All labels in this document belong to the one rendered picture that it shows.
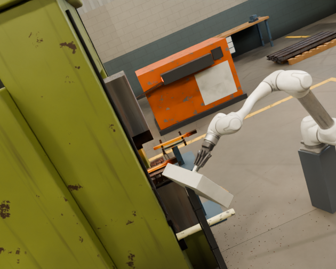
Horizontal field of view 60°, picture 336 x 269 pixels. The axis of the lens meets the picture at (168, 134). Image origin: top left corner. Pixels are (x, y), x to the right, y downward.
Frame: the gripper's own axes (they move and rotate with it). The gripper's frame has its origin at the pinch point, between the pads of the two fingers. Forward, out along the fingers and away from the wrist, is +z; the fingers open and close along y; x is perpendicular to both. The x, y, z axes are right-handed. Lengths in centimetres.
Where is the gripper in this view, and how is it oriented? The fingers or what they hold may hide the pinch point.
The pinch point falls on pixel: (194, 171)
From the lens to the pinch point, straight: 186.1
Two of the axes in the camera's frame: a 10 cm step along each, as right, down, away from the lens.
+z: -4.7, 8.6, -1.9
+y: -5.3, -1.0, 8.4
